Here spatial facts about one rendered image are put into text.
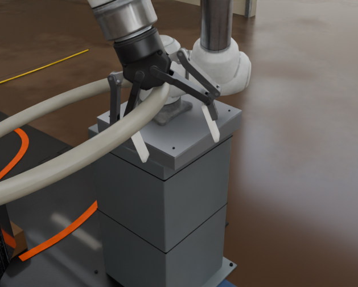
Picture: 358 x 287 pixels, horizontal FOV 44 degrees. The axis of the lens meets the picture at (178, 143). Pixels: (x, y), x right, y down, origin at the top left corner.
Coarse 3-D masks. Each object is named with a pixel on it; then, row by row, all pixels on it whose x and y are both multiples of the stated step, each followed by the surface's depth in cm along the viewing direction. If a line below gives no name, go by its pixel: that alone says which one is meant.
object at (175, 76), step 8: (152, 72) 71; (160, 72) 71; (176, 72) 74; (168, 80) 71; (176, 80) 72; (184, 80) 73; (184, 88) 72; (192, 88) 72; (200, 88) 74; (200, 96) 72; (208, 96) 72; (208, 104) 72
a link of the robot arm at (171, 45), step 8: (168, 40) 149; (168, 48) 148; (176, 48) 149; (176, 64) 149; (184, 72) 150; (152, 88) 153; (176, 88) 153; (144, 96) 157; (168, 96) 156; (176, 96) 157
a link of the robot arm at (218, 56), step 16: (208, 0) 128; (224, 0) 128; (208, 16) 132; (224, 16) 132; (208, 32) 137; (224, 32) 137; (208, 48) 142; (224, 48) 142; (208, 64) 144; (224, 64) 144; (240, 64) 148; (192, 80) 150; (224, 80) 148; (240, 80) 149
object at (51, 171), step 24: (72, 96) 101; (24, 120) 100; (120, 120) 64; (144, 120) 66; (96, 144) 61; (120, 144) 64; (48, 168) 59; (72, 168) 59; (0, 192) 58; (24, 192) 59
